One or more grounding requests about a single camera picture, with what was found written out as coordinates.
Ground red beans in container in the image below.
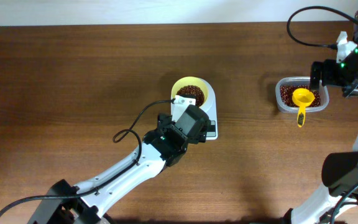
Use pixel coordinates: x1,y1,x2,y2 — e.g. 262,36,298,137
280,85,321,107

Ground white digital kitchen scale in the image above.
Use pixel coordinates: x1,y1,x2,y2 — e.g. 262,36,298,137
170,79,219,141

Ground clear plastic container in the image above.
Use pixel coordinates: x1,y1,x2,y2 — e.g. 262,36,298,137
275,76,330,114

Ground yellow plastic bowl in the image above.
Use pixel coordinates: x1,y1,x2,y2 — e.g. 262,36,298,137
171,77,211,110

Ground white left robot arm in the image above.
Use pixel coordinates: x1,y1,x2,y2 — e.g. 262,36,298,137
29,105,218,223

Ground yellow measuring scoop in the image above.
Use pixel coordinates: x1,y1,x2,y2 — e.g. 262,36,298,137
292,88,315,128

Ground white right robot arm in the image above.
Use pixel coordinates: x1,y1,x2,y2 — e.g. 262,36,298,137
275,8,358,224

